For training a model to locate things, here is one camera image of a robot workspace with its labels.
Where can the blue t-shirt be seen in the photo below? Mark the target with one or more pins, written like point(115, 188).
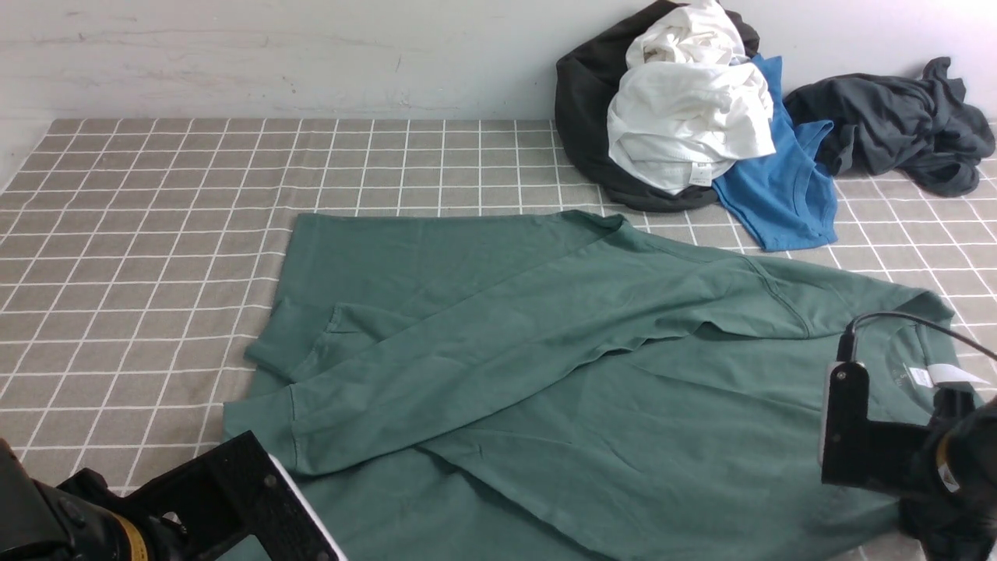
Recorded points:
point(785, 201)

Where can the white crumpled shirt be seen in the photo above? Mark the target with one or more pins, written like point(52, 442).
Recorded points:
point(691, 104)

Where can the black garment under pile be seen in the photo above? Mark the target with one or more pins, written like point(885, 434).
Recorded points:
point(588, 78)

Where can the dark grey crumpled shirt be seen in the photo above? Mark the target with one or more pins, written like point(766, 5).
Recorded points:
point(921, 126)

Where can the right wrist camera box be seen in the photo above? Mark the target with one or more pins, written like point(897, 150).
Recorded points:
point(858, 452)

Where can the grey checked tablecloth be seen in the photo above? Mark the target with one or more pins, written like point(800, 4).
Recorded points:
point(140, 256)

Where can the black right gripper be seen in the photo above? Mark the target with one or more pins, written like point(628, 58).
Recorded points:
point(951, 511)

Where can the green long sleeve shirt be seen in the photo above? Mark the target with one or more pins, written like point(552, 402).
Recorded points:
point(558, 387)

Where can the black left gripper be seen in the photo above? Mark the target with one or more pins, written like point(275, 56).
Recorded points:
point(101, 525)

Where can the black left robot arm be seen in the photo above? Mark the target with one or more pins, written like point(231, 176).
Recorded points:
point(40, 522)

